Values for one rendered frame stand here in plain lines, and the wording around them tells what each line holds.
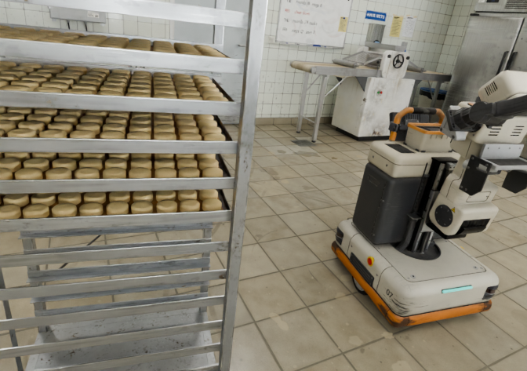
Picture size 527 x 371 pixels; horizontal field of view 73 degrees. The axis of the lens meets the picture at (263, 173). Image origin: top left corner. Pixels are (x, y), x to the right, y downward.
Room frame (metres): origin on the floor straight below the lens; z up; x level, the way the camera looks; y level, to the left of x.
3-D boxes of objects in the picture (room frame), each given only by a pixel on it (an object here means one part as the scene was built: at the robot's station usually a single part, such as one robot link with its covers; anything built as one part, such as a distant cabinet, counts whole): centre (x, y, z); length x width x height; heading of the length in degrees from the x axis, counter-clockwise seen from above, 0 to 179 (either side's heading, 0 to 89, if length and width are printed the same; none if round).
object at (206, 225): (1.07, 0.47, 0.60); 0.64 x 0.03 x 0.03; 109
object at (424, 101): (6.04, -2.69, 0.33); 0.54 x 0.53 x 0.66; 28
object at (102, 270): (1.07, 0.47, 0.42); 0.64 x 0.03 x 0.03; 109
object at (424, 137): (1.82, -0.84, 0.87); 0.23 x 0.15 x 0.11; 110
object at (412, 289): (1.72, -0.88, 0.16); 0.67 x 0.64 x 0.25; 20
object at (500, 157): (1.44, -0.99, 0.86); 0.28 x 0.16 x 0.22; 110
